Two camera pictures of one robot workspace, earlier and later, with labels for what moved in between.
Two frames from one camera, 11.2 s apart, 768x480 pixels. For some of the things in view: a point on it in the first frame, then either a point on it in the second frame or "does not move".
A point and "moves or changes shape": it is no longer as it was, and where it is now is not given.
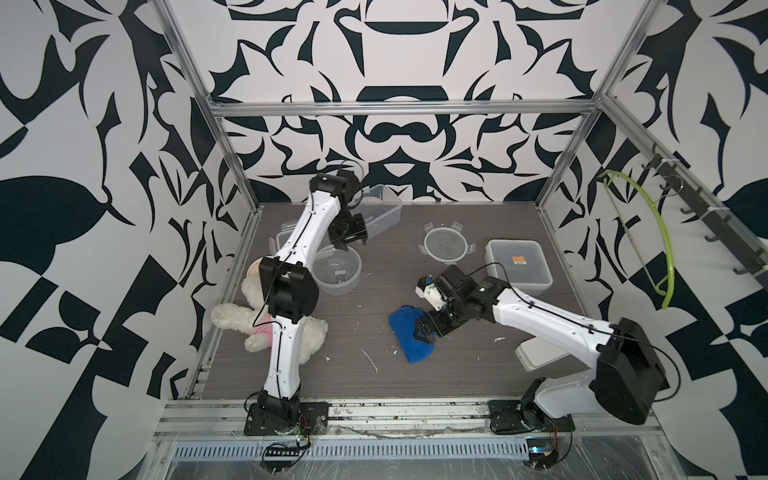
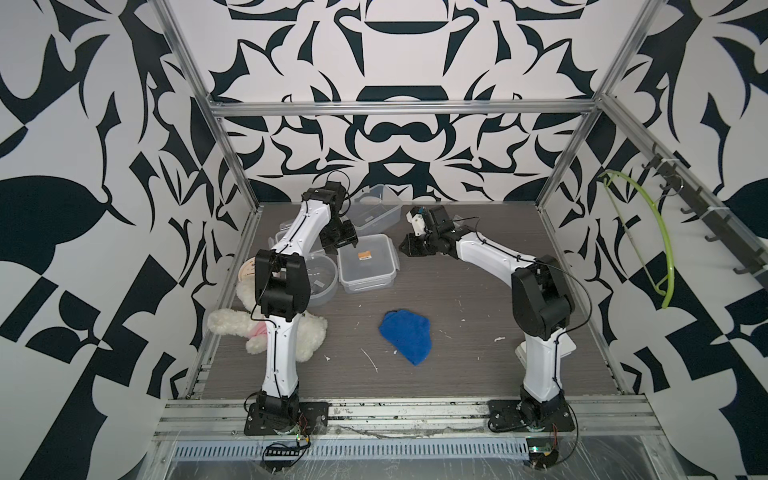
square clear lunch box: (521, 263) moves or changes shape
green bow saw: (657, 288) does not move
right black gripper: (439, 327) to (408, 245)
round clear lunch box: (337, 271) does not move
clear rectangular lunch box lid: (275, 244) does not move
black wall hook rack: (753, 257) does not move
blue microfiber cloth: (403, 321) moves or changes shape
